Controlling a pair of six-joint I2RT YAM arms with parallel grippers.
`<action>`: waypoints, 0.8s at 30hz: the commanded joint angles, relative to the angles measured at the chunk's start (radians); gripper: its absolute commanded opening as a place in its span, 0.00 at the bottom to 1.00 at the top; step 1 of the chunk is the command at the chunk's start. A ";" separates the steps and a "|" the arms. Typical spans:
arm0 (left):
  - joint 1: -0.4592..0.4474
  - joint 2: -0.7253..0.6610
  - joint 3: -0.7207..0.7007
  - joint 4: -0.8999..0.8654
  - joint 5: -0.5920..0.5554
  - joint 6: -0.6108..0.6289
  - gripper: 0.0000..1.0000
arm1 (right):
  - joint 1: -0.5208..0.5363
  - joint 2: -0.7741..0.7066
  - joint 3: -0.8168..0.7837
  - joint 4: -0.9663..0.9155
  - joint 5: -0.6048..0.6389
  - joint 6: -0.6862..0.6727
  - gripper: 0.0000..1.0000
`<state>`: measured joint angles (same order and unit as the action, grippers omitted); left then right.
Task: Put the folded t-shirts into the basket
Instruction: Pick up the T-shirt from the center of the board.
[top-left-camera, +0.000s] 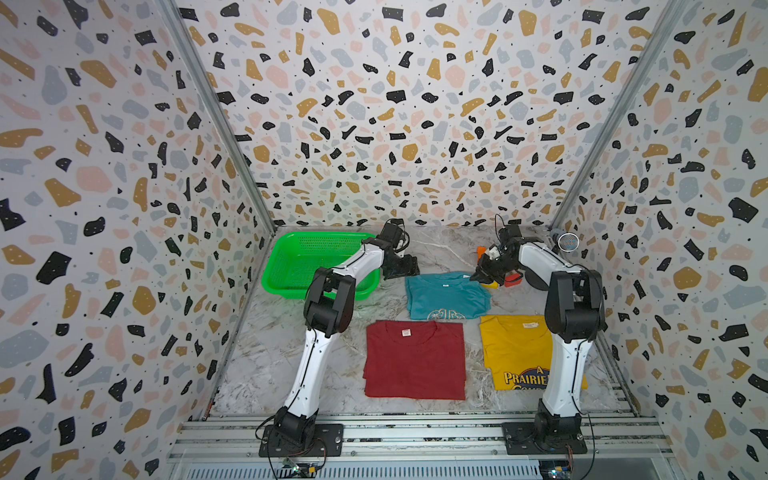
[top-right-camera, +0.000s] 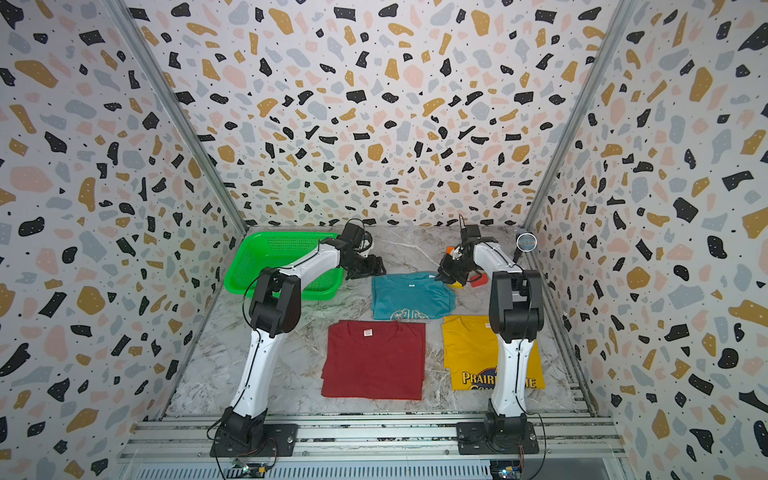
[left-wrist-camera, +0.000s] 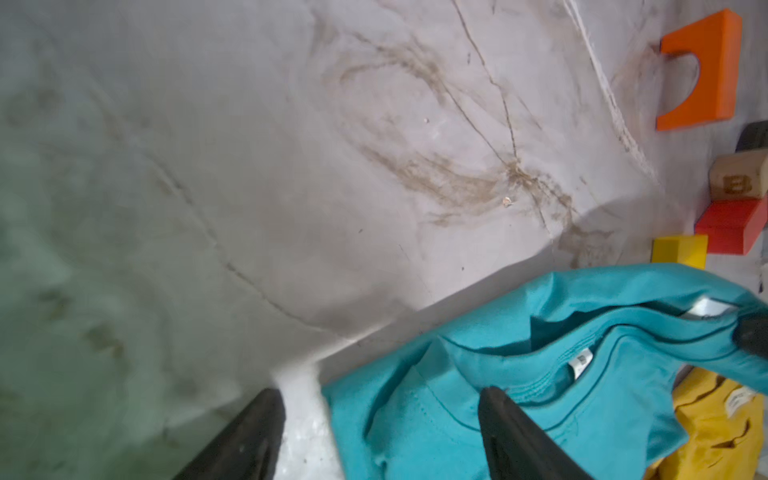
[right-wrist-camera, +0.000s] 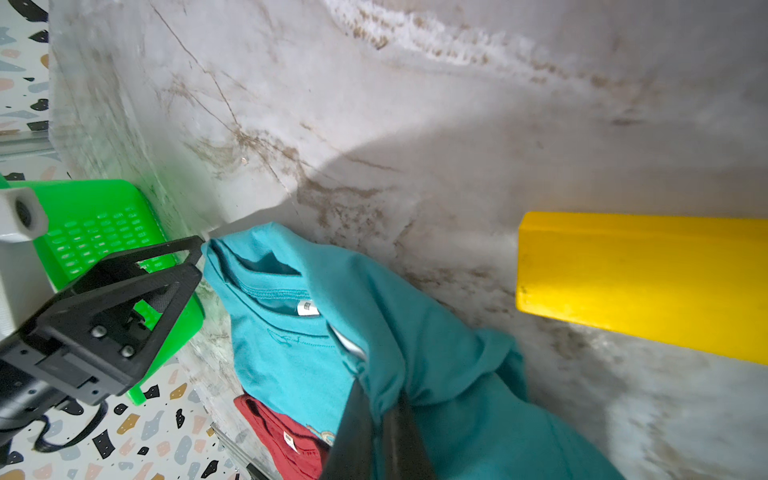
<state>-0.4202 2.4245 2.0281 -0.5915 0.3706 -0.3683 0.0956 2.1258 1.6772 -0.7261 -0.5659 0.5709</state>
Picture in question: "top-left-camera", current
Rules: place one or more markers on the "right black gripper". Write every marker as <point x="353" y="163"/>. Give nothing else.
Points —
<point x="480" y="274"/>

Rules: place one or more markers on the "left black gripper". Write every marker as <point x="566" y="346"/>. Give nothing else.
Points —
<point x="411" y="268"/>

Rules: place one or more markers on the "teal t-shirt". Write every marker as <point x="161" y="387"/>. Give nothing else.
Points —
<point x="446" y="296"/>

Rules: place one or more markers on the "red t-shirt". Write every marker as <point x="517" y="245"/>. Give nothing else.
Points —
<point x="416" y="360"/>

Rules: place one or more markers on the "green plastic basket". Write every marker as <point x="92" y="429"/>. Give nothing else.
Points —
<point x="296" y="256"/>

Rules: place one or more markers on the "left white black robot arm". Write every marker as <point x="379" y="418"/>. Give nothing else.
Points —
<point x="328" y="310"/>

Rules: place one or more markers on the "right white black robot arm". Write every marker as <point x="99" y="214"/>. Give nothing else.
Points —
<point x="574" y="314"/>

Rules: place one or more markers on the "yellow printed folded t-shirt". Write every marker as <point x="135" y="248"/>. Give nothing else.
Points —
<point x="518" y="351"/>

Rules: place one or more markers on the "red wooden block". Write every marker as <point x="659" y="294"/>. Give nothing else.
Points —
<point x="513" y="280"/>

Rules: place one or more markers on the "black stand with round gauge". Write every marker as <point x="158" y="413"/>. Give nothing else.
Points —
<point x="564" y="243"/>

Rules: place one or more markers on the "right green circuit board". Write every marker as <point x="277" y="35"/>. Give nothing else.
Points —
<point x="555" y="470"/>

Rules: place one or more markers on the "green circuit board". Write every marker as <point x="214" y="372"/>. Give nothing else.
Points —
<point x="555" y="470"/>
<point x="291" y="469"/>

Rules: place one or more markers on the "left green circuit board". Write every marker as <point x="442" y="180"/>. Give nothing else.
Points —
<point x="291" y="469"/>

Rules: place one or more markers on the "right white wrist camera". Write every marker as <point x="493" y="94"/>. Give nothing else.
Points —
<point x="491" y="254"/>

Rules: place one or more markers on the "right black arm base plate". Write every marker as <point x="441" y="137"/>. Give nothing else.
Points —
<point x="528" y="438"/>

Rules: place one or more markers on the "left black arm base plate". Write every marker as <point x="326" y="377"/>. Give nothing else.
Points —
<point x="323" y="440"/>

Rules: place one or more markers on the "aluminium rail frame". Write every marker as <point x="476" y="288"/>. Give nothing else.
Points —
<point x="427" y="446"/>

